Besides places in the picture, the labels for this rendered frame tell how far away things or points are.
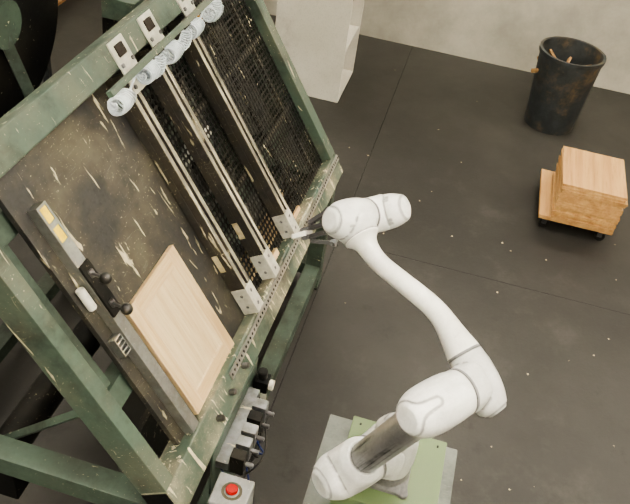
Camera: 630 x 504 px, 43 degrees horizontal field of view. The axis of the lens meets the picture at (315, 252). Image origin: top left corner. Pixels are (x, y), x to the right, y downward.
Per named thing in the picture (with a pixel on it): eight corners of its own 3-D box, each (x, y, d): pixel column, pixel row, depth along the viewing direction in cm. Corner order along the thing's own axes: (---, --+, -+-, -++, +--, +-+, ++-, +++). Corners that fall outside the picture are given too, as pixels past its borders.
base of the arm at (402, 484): (416, 450, 288) (419, 441, 285) (406, 500, 271) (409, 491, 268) (367, 435, 291) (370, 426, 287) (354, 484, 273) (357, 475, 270)
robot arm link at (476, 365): (490, 339, 219) (455, 356, 212) (526, 397, 214) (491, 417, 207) (466, 356, 229) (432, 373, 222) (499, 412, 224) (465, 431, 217)
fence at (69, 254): (184, 434, 275) (193, 433, 274) (26, 212, 231) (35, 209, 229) (190, 423, 279) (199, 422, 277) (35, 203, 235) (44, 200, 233)
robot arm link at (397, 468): (420, 469, 275) (435, 429, 262) (380, 492, 266) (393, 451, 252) (391, 436, 285) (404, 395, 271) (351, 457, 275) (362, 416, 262)
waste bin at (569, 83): (579, 145, 644) (607, 72, 603) (513, 130, 650) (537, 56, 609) (579, 114, 685) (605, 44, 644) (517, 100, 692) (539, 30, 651)
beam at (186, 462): (158, 518, 264) (184, 517, 259) (139, 495, 259) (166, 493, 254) (325, 175, 433) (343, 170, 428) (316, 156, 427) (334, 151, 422)
